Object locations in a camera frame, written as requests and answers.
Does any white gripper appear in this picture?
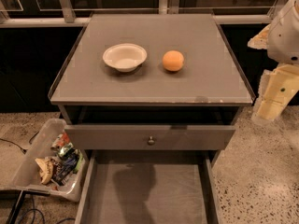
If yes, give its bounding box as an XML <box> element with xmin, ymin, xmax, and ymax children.
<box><xmin>248</xmin><ymin>25</ymin><xmax>299</xmax><ymax>125</ymax></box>

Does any orange fruit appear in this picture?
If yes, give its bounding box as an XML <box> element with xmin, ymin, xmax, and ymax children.
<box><xmin>163</xmin><ymin>50</ymin><xmax>184</xmax><ymax>72</ymax></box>

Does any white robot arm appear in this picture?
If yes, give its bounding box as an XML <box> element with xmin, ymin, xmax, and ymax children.
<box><xmin>248</xmin><ymin>0</ymin><xmax>299</xmax><ymax>125</ymax></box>

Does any grey drawer cabinet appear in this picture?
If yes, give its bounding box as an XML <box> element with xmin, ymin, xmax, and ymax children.
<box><xmin>47</xmin><ymin>13</ymin><xmax>257</xmax><ymax>224</ymax></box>

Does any round metal drawer knob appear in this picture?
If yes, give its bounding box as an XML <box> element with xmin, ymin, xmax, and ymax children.
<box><xmin>148</xmin><ymin>136</ymin><xmax>156</xmax><ymax>146</ymax></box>

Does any grey top drawer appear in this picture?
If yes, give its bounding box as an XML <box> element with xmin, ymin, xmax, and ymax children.
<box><xmin>64</xmin><ymin>124</ymin><xmax>235</xmax><ymax>150</ymax></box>

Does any grey open middle drawer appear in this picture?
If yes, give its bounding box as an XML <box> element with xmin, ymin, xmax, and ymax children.
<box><xmin>75</xmin><ymin>150</ymin><xmax>223</xmax><ymax>224</ymax></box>

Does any white bowl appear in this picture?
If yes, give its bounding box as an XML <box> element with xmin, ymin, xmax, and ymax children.
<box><xmin>102</xmin><ymin>43</ymin><xmax>147</xmax><ymax>73</ymax></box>

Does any red snack can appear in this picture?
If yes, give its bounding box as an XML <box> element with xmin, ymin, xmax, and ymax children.
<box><xmin>50</xmin><ymin>132</ymin><xmax>70</xmax><ymax>151</ymax></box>

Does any dark blue snack bag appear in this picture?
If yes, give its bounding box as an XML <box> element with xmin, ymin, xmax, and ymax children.
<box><xmin>51</xmin><ymin>154</ymin><xmax>78</xmax><ymax>186</ymax></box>

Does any tan snack packet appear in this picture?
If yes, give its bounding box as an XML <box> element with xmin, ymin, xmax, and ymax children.
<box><xmin>36</xmin><ymin>158</ymin><xmax>53</xmax><ymax>185</ymax></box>

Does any clear plastic bin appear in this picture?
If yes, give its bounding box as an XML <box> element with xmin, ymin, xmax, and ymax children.
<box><xmin>1</xmin><ymin>119</ymin><xmax>88</xmax><ymax>202</ymax></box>

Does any black bar on floor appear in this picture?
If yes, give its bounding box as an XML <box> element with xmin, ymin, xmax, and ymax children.
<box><xmin>6</xmin><ymin>190</ymin><xmax>26</xmax><ymax>224</ymax></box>

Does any metal window frame rail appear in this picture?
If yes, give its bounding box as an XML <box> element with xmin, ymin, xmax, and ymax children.
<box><xmin>0</xmin><ymin>0</ymin><xmax>299</xmax><ymax>29</ymax></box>

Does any black floor cable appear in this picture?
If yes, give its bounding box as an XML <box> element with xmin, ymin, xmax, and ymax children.
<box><xmin>0</xmin><ymin>131</ymin><xmax>40</xmax><ymax>155</ymax></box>

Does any blue floor cable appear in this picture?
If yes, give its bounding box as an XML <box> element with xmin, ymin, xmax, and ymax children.
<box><xmin>17</xmin><ymin>194</ymin><xmax>76</xmax><ymax>224</ymax></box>

